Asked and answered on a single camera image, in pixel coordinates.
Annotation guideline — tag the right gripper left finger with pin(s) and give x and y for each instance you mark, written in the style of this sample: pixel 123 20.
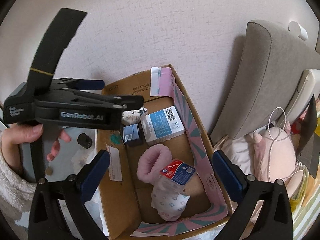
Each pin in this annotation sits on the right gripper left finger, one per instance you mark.
pixel 46 220

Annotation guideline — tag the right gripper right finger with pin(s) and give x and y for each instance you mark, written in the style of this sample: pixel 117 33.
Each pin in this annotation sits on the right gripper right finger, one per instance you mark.
pixel 275 218

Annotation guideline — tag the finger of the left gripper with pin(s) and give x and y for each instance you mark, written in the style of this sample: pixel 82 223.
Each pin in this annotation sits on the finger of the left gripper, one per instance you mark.
pixel 79 84
pixel 84 99

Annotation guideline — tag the floral white small box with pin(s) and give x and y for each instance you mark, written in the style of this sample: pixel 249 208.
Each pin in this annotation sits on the floral white small box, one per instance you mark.
pixel 133 117

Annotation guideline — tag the small blue barcode box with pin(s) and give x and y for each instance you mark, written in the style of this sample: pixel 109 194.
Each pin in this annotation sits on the small blue barcode box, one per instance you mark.
pixel 132 136

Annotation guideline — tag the blue white medicine box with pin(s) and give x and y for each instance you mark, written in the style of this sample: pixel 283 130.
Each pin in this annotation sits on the blue white medicine box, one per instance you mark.
pixel 162 125

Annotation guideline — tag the beige round cream jar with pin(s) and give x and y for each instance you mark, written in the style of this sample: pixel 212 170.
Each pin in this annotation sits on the beige round cream jar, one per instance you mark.
pixel 49 171

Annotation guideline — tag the black round jar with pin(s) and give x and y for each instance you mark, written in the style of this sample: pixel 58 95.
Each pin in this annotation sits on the black round jar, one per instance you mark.
pixel 84 141

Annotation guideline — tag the pink fluffy scrunchie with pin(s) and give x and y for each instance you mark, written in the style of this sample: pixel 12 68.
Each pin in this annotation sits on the pink fluffy scrunchie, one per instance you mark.
pixel 152 161

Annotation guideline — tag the clear plastic packet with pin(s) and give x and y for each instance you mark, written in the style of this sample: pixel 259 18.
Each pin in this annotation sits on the clear plastic packet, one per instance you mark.
pixel 174 177

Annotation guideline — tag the white patterned sock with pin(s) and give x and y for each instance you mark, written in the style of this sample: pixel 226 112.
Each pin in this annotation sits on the white patterned sock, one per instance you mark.
pixel 168 204

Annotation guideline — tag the fluffy white sleeve forearm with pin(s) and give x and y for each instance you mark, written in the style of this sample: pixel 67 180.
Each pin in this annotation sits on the fluffy white sleeve forearm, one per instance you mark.
pixel 16 192

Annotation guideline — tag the person's left hand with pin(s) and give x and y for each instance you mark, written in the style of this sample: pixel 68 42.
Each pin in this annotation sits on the person's left hand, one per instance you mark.
pixel 20 134

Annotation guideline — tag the yellow striped bedding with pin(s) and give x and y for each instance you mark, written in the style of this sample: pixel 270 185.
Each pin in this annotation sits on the yellow striped bedding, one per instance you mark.
pixel 305 204

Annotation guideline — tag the floral blue cloth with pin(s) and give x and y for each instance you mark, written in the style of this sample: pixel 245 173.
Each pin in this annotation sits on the floral blue cloth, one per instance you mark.
pixel 70 160

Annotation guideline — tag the pink plush toy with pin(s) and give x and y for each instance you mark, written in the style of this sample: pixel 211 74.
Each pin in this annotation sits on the pink plush toy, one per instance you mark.
pixel 275 158

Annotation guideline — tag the dark triangular object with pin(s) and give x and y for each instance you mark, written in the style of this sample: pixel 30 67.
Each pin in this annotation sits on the dark triangular object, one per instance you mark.
pixel 308 147

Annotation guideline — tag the pink patterned cardboard box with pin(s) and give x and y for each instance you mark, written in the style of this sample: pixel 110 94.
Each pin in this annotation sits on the pink patterned cardboard box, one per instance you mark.
pixel 126 200

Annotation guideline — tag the grey headboard cushion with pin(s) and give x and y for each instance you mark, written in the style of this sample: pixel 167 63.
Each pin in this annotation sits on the grey headboard cushion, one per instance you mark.
pixel 271 65

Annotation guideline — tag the white round wall knob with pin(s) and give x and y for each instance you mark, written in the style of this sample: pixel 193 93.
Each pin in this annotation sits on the white round wall knob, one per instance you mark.
pixel 296 29

